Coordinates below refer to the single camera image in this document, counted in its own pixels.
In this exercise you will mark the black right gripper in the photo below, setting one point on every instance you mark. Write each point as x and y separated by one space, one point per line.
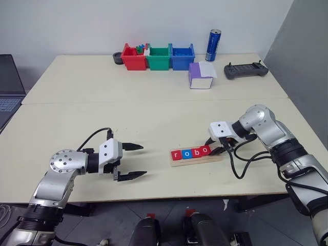
225 144

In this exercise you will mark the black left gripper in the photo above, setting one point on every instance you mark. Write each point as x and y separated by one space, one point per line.
111 167

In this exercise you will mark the red letter o tile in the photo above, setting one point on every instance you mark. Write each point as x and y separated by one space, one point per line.
205 150

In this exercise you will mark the red letter b tile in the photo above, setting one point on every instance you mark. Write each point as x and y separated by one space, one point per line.
196 152

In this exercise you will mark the wooden letter tray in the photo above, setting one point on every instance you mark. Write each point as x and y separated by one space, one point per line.
194 162

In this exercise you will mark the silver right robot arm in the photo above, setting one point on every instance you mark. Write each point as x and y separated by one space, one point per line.
271 130

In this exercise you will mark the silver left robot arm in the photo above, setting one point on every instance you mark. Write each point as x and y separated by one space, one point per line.
64 164

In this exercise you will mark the blue letter o tile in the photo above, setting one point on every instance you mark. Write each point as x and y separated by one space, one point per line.
186 154

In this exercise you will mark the red letter r tile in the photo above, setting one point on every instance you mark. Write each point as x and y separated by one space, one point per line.
176 155

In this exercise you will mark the blue plastic object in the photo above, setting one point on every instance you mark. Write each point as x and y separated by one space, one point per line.
140 47

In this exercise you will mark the white paper scrap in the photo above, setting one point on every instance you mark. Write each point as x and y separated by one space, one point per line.
226 204

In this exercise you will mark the purple and white box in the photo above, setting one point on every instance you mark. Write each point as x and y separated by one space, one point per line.
198 82

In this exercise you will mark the dark rounded shape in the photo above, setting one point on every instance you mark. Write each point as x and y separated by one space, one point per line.
206 229
144 232

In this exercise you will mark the white paper sheet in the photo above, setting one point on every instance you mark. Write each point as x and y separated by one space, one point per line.
207 69

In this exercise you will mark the grey handheld remote controller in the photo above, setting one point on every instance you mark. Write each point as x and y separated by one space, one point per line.
244 69

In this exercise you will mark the small white floor object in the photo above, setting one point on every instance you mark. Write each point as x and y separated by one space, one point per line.
103 241

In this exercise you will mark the blue plastic bin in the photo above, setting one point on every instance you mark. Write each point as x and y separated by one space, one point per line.
182 62

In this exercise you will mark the black floor box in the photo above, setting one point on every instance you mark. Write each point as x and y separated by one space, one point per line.
240 239

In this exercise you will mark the red plastic bin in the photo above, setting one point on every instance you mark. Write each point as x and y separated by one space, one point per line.
133 62

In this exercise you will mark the green plastic bin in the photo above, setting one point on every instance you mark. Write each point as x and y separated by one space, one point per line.
158 62

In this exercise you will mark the blue drink can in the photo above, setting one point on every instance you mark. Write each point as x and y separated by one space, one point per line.
212 46

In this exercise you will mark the black round dish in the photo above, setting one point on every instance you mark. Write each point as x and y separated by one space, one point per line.
117 58

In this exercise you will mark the small white plastic piece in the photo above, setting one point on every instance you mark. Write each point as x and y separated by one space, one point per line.
146 52

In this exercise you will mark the green plastic object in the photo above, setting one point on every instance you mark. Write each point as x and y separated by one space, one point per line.
140 51

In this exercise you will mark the grey partition panel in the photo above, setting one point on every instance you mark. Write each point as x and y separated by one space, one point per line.
299 64

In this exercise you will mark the dark grey laptop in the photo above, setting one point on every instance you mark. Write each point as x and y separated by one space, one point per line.
9 82

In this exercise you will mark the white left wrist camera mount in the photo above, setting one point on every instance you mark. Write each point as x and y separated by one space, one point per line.
107 152

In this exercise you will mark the black table frame beam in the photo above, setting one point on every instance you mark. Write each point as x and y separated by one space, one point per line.
79 208
261 202

